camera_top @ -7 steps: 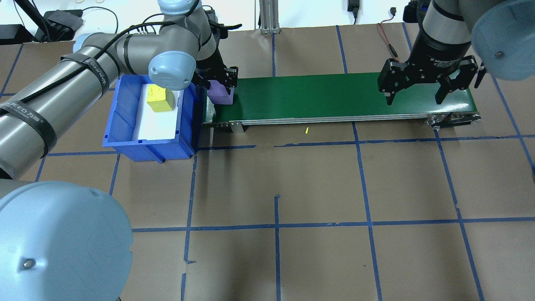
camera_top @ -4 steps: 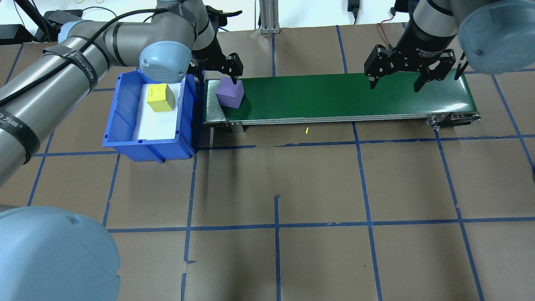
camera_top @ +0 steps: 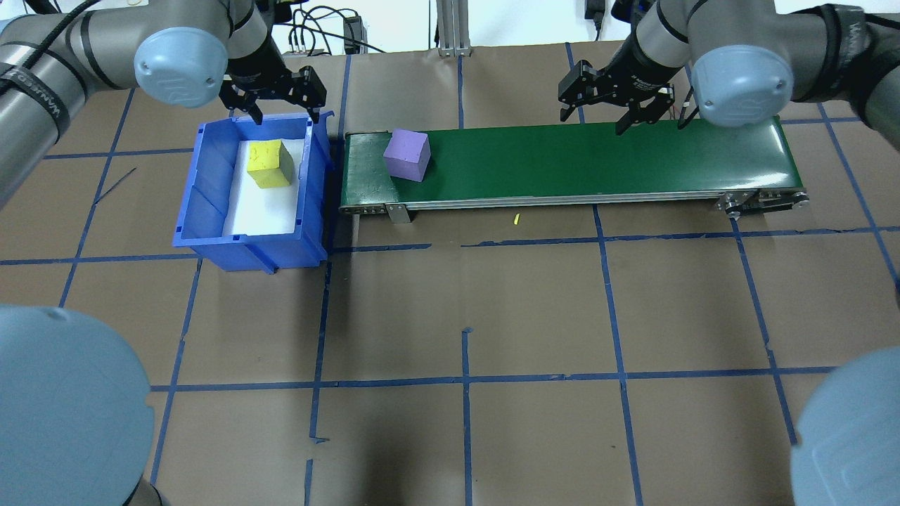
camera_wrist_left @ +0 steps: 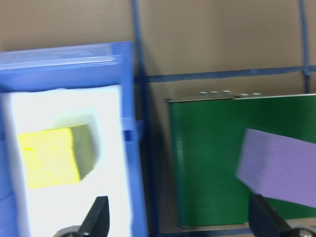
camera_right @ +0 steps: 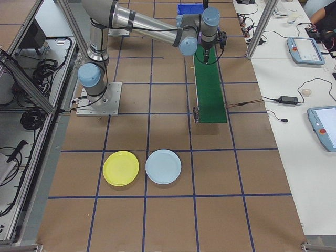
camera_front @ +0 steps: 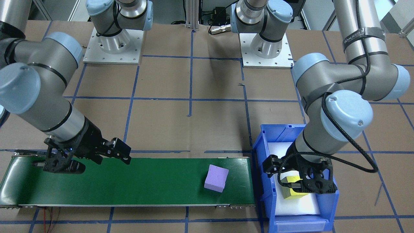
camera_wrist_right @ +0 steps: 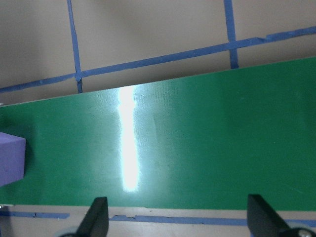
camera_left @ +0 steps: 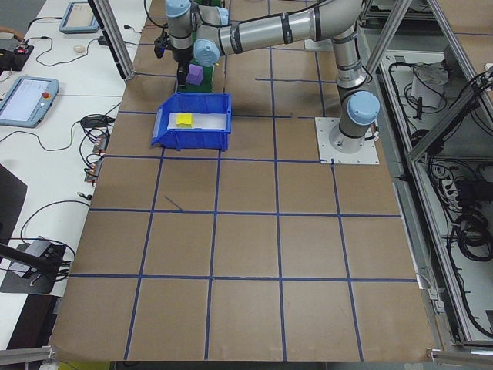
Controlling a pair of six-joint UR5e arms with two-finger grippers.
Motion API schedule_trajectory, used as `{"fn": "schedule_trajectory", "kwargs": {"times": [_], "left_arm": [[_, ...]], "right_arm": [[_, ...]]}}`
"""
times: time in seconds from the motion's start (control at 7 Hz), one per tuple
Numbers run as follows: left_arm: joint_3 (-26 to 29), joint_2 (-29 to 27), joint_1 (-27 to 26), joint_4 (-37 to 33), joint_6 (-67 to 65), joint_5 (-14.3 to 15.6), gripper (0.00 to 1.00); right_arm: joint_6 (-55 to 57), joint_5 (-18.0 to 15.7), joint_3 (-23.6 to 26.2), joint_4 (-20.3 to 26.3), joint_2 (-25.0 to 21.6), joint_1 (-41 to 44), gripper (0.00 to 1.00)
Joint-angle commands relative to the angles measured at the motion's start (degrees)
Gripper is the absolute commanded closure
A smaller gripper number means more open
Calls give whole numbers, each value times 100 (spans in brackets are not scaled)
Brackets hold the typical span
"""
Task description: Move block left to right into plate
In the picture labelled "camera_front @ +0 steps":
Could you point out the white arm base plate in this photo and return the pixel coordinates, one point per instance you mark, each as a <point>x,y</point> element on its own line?
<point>113,56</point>
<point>268,61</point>

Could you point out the silver cylindrical connector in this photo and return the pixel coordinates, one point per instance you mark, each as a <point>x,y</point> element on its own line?
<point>220,29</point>

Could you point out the purple foam block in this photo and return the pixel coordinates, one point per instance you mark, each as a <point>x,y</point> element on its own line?
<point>216,178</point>

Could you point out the black electronic box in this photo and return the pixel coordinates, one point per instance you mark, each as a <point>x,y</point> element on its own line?
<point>219,13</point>

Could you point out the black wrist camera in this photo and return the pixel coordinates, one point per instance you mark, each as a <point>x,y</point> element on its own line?
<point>118,150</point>
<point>271,165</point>

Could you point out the blue plastic bin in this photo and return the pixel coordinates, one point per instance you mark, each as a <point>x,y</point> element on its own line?
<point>263,155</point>

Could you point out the white foam pad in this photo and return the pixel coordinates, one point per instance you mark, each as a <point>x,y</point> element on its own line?
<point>304,205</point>

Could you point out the yellow foam block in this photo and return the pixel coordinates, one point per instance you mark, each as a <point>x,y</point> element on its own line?
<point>291,191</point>

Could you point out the green conveyor belt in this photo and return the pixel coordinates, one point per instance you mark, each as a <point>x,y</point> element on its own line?
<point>129,181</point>

